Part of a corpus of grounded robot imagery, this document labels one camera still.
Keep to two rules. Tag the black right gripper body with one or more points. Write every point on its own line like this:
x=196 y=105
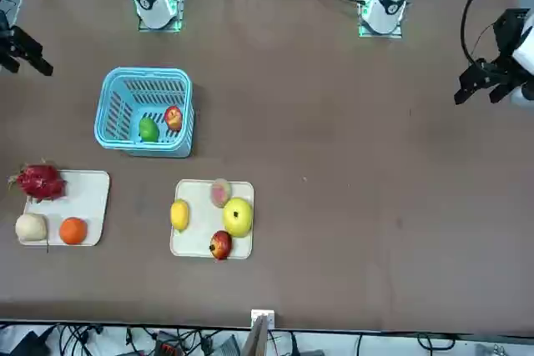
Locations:
x=6 y=35

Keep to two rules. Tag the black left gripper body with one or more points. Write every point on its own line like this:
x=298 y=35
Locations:
x=510 y=33

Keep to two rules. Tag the green apple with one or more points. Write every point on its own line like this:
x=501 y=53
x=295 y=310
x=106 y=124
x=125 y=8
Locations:
x=148 y=131

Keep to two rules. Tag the red apple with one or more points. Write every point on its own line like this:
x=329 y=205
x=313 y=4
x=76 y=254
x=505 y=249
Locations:
x=173 y=119

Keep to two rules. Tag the light blue plastic basket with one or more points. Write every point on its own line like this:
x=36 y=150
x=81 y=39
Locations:
x=144 y=70

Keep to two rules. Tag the white tray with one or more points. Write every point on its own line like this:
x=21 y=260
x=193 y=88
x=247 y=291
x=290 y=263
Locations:
x=202 y=222
x=89 y=202

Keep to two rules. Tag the orange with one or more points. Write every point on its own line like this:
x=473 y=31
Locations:
x=73 y=231

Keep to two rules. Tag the yellow lemon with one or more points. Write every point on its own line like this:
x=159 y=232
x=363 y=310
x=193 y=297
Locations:
x=179 y=215

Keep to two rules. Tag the red dragon fruit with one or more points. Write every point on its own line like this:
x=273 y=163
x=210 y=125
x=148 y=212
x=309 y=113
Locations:
x=39 y=183

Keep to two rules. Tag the cream white fruit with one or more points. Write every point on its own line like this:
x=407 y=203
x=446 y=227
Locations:
x=31 y=227

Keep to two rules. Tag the pink green peach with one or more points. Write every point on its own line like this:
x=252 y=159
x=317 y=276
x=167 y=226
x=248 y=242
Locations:
x=220 y=193

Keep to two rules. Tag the large yellow pear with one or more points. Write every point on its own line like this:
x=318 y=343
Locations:
x=238 y=217

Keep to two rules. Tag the red pomegranate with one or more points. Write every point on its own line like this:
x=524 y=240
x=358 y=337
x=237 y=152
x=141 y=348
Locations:
x=221 y=245

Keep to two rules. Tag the black box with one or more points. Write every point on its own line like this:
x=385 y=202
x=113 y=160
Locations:
x=29 y=345

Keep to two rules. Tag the white table edge socket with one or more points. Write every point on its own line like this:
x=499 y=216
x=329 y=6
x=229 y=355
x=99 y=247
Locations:
x=263 y=314

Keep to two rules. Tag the black red device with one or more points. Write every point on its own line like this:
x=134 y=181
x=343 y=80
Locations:
x=167 y=345

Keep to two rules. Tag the wooden board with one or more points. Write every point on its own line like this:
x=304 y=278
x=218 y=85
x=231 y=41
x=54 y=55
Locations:
x=254 y=339

